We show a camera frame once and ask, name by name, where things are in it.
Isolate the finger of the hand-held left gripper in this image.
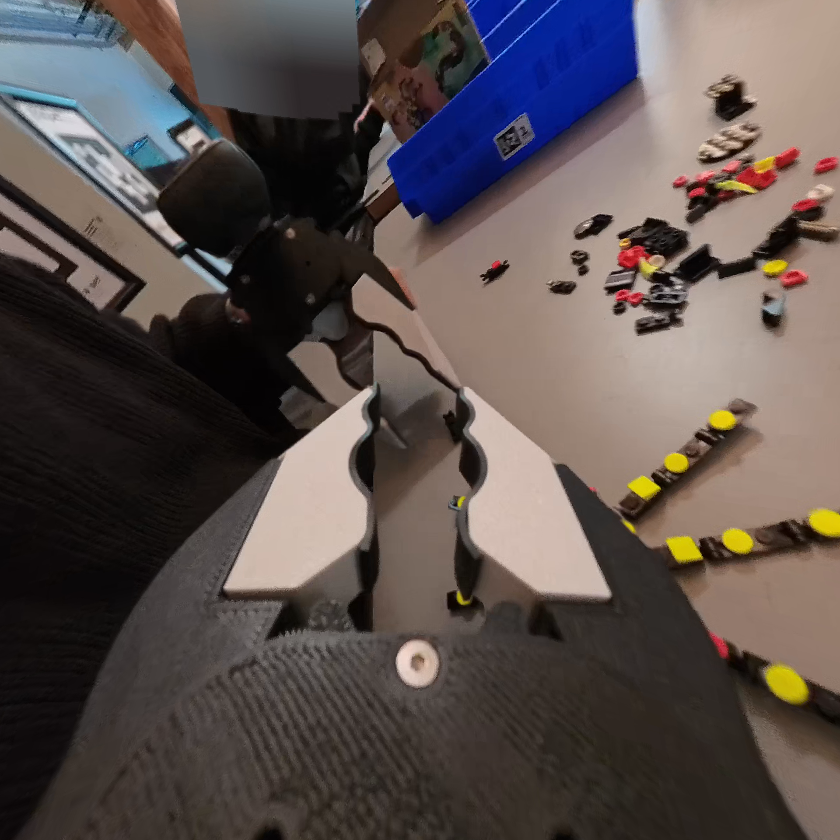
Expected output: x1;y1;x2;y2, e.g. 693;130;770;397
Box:
351;268;462;391
333;327;376;392

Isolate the lego spider model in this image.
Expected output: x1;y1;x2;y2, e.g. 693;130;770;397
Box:
448;399;840;723

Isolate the framed wall poster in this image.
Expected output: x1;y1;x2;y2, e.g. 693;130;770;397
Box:
0;176;147;313
0;84;219;258

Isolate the printed cardboard box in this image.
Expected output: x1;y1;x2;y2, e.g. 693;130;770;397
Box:
360;0;490;143

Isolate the blue bin with tag sticker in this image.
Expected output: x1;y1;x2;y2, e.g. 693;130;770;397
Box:
387;26;639;224

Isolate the person's left forearm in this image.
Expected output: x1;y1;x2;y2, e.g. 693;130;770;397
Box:
148;292;296;421

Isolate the black round lego plate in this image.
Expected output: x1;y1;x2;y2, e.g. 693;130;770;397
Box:
697;122;763;164

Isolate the black lego bracket block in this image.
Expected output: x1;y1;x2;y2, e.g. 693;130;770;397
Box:
705;74;757;122

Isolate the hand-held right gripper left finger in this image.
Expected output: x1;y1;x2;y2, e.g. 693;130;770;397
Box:
222;384;383;605

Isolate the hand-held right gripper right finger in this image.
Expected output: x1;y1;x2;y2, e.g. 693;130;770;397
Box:
449;387;614;608

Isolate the pile of loose lego pieces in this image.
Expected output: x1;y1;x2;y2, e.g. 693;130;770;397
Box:
548;141;840;337

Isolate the blue plastic bin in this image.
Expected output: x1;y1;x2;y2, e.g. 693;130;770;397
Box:
469;0;636;63

